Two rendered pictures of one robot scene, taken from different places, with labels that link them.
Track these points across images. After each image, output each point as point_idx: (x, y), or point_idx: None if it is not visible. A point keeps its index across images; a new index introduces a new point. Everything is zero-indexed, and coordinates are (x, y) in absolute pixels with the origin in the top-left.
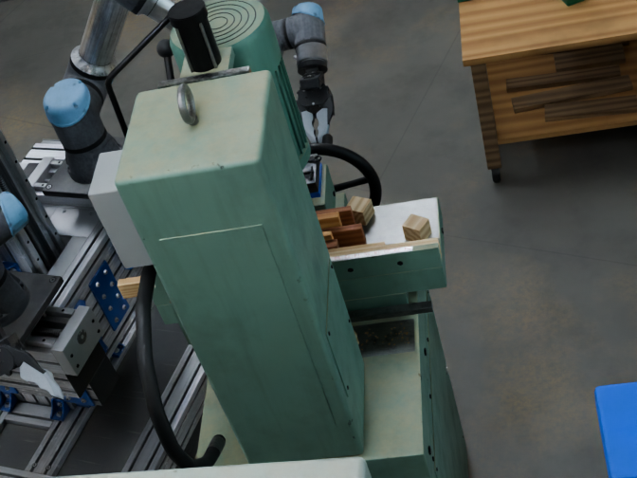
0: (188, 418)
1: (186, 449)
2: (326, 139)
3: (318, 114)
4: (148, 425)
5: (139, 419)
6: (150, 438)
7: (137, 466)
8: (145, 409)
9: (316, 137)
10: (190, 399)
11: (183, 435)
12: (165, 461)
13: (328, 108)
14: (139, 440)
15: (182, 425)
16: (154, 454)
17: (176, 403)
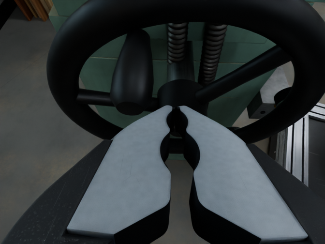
0: (281, 161)
1: (275, 155)
2: (130, 56)
3: (157, 192)
4: (306, 152)
5: (315, 162)
6: (300, 142)
7: (299, 125)
8: (315, 170)
9: (178, 107)
10: (285, 168)
11: (279, 153)
12: (284, 132)
13: (60, 221)
14: (306, 142)
15: (283, 155)
16: (292, 134)
17: (293, 166)
